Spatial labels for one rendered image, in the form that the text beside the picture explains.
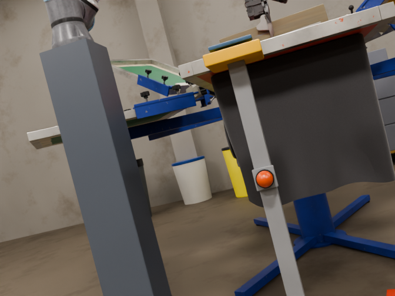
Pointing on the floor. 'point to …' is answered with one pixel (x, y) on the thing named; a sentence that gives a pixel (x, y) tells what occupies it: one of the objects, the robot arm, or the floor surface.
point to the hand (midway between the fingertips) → (273, 35)
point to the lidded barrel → (193, 180)
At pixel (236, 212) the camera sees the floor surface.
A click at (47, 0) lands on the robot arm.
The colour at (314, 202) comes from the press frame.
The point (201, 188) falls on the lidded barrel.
